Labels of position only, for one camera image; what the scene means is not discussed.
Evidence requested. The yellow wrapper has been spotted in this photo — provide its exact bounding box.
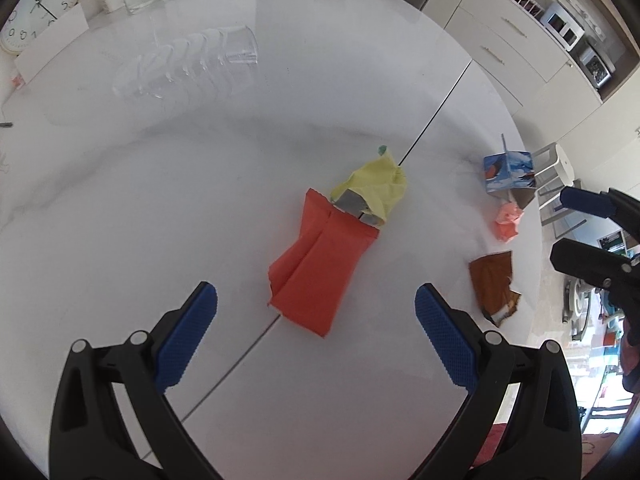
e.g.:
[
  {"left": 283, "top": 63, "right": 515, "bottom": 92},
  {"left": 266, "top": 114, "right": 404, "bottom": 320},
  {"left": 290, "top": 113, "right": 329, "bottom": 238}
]
[{"left": 330, "top": 146, "right": 407, "bottom": 228}]

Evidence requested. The white wall rail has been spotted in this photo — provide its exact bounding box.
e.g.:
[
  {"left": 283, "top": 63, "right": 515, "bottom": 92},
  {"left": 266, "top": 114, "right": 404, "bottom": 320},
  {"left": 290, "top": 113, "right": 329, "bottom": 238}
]
[{"left": 555, "top": 0, "right": 608, "bottom": 41}]

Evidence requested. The white plastic stool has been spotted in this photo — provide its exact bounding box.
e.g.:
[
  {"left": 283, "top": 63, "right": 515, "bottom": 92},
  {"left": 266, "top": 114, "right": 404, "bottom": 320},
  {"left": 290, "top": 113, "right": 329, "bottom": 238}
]
[{"left": 531, "top": 142, "right": 583, "bottom": 226}]

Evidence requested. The grey round floor appliance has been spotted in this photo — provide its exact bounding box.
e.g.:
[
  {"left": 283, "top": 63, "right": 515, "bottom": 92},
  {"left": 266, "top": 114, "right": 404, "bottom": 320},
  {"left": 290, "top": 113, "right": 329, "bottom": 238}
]
[{"left": 562, "top": 280, "right": 598, "bottom": 326}]

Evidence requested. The orange red wrapper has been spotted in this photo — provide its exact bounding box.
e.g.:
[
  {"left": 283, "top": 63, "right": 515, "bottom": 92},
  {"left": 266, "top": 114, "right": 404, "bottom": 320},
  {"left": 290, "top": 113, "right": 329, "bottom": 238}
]
[{"left": 267, "top": 188, "right": 378, "bottom": 342}]

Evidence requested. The silver countertop appliance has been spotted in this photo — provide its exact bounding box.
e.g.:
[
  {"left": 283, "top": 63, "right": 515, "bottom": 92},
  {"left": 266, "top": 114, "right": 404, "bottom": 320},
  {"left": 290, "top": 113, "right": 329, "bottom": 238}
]
[{"left": 575, "top": 40, "right": 617, "bottom": 88}]

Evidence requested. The round white wall clock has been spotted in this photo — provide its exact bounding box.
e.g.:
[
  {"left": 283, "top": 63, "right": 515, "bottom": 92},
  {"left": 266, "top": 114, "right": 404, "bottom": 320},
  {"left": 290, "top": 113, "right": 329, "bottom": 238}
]
[{"left": 0, "top": 0, "right": 87, "bottom": 56}]

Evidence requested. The pink paper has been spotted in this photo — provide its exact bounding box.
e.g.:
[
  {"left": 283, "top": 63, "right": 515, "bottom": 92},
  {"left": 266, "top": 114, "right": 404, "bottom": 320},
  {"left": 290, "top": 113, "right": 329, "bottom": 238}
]
[{"left": 494, "top": 201, "right": 526, "bottom": 243}]

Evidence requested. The white card box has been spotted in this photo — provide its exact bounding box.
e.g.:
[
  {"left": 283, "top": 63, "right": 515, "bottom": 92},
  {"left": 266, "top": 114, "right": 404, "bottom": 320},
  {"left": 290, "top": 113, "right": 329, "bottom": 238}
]
[{"left": 14, "top": 5, "right": 90, "bottom": 86}]

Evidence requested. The red cloth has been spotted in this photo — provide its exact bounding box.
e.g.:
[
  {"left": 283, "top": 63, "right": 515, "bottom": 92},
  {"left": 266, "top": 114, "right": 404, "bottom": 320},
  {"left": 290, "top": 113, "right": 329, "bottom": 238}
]
[{"left": 472, "top": 422, "right": 511, "bottom": 468}]

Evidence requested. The blue printed carton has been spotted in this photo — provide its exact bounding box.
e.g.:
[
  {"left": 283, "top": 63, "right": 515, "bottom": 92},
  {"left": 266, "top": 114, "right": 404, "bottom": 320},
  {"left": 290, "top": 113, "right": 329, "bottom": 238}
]
[{"left": 482, "top": 134, "right": 538, "bottom": 211}]

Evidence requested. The grey drawer cabinet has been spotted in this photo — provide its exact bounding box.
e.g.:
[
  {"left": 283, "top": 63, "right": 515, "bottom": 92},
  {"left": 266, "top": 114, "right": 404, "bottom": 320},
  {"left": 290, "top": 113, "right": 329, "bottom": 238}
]
[{"left": 442, "top": 0, "right": 603, "bottom": 126}]

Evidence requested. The white countertop appliance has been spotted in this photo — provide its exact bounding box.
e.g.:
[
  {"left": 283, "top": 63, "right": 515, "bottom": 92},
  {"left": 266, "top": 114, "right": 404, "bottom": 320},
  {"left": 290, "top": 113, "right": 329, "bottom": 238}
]
[{"left": 540, "top": 0, "right": 586, "bottom": 51}]

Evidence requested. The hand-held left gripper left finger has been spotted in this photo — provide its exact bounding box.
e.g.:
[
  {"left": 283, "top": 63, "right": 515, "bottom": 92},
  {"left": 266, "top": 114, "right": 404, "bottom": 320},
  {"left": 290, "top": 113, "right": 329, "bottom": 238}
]
[{"left": 47, "top": 281, "right": 221, "bottom": 480}]

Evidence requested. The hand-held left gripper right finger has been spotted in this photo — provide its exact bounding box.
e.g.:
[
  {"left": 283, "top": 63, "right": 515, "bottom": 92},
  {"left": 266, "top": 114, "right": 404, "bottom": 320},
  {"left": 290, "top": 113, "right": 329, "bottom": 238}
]
[{"left": 407, "top": 282, "right": 583, "bottom": 480}]

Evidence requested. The stack of clear plastic cups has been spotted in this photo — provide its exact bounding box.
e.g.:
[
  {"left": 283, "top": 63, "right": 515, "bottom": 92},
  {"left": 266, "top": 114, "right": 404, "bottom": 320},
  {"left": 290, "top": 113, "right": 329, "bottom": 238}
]
[{"left": 111, "top": 24, "right": 260, "bottom": 106}]

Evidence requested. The dark brown snack wrapper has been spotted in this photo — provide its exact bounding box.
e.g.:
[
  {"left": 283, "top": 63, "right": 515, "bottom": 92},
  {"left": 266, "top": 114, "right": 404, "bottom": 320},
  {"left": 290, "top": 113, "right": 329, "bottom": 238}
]
[{"left": 468, "top": 251, "right": 522, "bottom": 328}]

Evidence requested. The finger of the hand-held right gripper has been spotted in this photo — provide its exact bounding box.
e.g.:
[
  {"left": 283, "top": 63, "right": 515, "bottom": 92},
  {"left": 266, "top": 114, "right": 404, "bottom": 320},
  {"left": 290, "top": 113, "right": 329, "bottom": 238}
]
[
  {"left": 550, "top": 238, "right": 640, "bottom": 292},
  {"left": 560, "top": 186, "right": 640, "bottom": 242}
]

